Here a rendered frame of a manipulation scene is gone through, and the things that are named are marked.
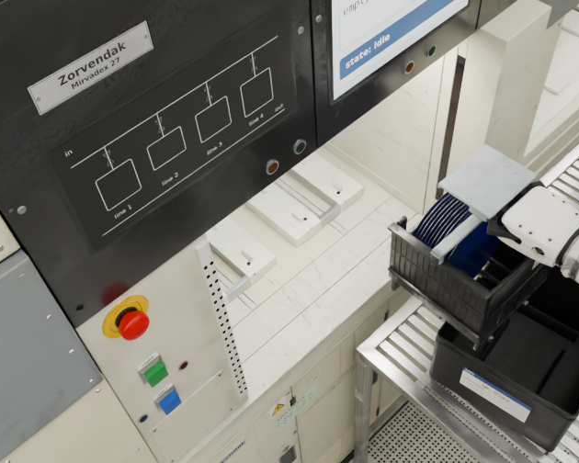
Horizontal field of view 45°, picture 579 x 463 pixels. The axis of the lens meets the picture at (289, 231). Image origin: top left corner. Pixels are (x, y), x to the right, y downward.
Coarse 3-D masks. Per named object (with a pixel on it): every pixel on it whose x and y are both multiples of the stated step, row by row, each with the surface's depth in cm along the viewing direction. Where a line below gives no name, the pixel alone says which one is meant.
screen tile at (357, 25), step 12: (348, 0) 82; (384, 0) 87; (396, 0) 89; (360, 12) 85; (372, 12) 87; (384, 12) 89; (396, 12) 91; (348, 24) 85; (360, 24) 87; (372, 24) 88; (348, 36) 86; (360, 36) 88
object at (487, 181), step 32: (480, 160) 110; (512, 160) 110; (448, 192) 107; (480, 192) 106; (512, 192) 106; (416, 224) 124; (416, 256) 117; (512, 256) 129; (416, 288) 123; (448, 288) 115; (480, 288) 107; (512, 288) 114; (448, 320) 121; (480, 320) 113
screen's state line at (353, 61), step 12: (432, 0) 95; (444, 0) 97; (420, 12) 95; (432, 12) 97; (396, 24) 92; (408, 24) 94; (384, 36) 92; (396, 36) 94; (360, 48) 90; (372, 48) 91; (384, 48) 94; (348, 60) 89; (360, 60) 91; (348, 72) 91
